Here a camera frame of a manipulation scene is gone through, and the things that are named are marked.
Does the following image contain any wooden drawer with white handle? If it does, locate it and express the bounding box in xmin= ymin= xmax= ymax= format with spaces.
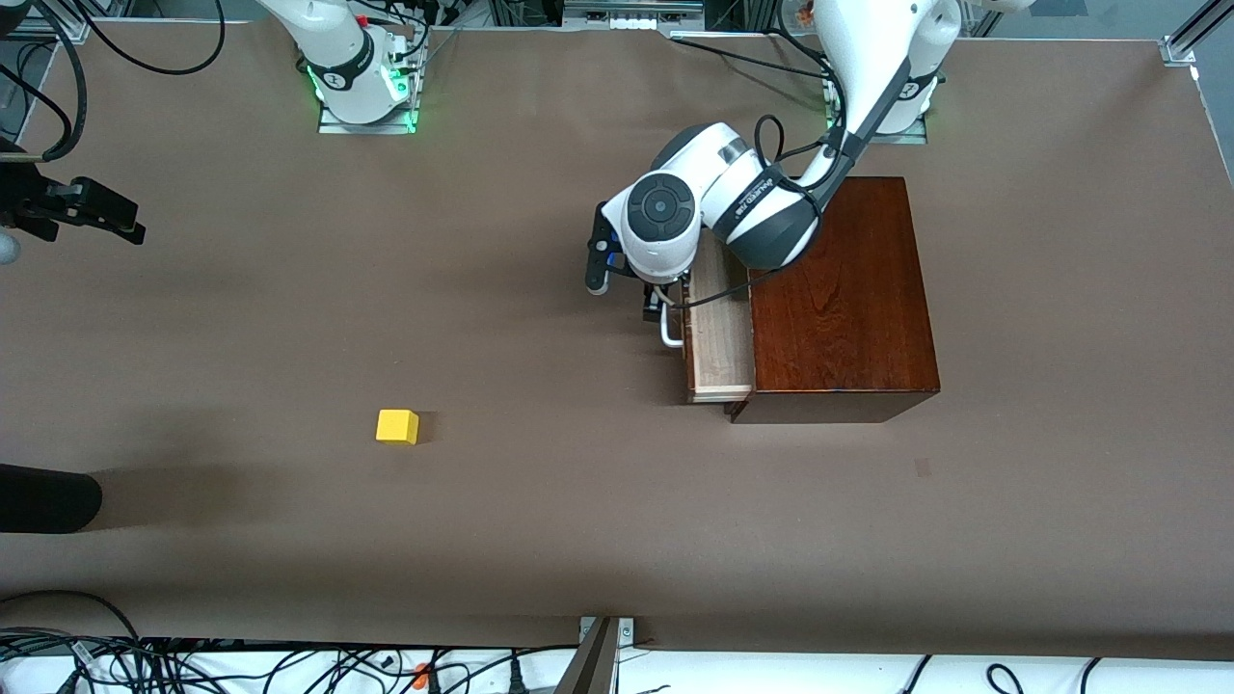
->
xmin=660 ymin=231 xmax=755 ymax=404

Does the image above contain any dark brown wooden cabinet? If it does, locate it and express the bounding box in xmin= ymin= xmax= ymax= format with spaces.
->
xmin=725 ymin=176 xmax=942 ymax=425

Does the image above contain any black padded cylinder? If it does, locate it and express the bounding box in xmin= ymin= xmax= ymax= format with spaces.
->
xmin=0 ymin=463 xmax=103 ymax=535

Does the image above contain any white power strip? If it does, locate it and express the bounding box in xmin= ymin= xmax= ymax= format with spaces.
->
xmin=563 ymin=0 xmax=707 ymax=32

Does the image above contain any brown paper table cover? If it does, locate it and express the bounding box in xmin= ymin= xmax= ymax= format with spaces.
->
xmin=0 ymin=19 xmax=1234 ymax=662

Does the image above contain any grey aluminium profile beam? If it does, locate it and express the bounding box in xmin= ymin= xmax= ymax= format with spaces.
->
xmin=554 ymin=617 xmax=621 ymax=694

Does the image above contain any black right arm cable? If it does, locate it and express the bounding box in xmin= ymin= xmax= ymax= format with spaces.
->
xmin=0 ymin=0 xmax=228 ymax=165

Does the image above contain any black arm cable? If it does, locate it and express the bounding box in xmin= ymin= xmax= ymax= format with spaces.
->
xmin=0 ymin=0 xmax=228 ymax=165
xmin=665 ymin=24 xmax=854 ymax=311

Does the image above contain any aluminium frame rail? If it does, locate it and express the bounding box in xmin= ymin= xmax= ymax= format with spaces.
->
xmin=0 ymin=17 xmax=90 ymax=45

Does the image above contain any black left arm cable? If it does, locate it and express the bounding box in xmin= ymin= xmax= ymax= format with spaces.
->
xmin=665 ymin=24 xmax=854 ymax=311

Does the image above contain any long black base cable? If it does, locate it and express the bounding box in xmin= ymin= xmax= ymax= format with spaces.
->
xmin=670 ymin=35 xmax=822 ymax=78

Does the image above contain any short black base cable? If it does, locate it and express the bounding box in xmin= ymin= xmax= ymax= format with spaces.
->
xmin=766 ymin=27 xmax=832 ymax=61

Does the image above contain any silver corner bracket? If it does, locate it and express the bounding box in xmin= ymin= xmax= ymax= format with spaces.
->
xmin=578 ymin=617 xmax=637 ymax=647

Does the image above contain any black looped cable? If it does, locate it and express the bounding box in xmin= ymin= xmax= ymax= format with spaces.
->
xmin=0 ymin=589 xmax=148 ymax=668

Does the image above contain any grey cable bundle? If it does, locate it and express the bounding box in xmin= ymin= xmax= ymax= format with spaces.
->
xmin=0 ymin=627 xmax=97 ymax=668

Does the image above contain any aluminium frame corner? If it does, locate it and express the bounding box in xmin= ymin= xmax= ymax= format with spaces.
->
xmin=1162 ymin=0 xmax=1234 ymax=67

